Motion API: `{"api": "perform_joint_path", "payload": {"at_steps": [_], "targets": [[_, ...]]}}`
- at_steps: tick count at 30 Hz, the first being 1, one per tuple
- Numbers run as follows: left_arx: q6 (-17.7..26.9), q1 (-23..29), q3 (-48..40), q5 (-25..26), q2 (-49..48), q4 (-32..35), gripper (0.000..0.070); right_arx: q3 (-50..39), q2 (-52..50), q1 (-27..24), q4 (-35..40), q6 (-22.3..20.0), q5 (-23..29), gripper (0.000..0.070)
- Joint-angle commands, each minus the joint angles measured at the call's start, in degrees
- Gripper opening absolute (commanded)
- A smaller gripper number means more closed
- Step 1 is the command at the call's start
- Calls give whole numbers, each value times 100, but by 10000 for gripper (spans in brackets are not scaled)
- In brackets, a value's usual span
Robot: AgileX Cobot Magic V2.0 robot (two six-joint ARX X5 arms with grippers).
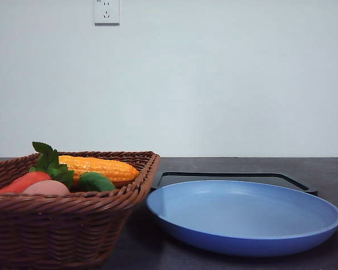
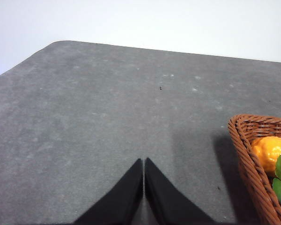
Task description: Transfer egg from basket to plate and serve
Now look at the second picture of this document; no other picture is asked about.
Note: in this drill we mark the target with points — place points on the brown wicker basket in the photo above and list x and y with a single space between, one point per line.
245 129

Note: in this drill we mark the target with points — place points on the yellow toy corn cob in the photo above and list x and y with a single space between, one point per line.
267 149

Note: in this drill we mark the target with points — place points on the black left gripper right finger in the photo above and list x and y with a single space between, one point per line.
167 202

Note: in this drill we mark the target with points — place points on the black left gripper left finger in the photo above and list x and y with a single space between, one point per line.
121 205

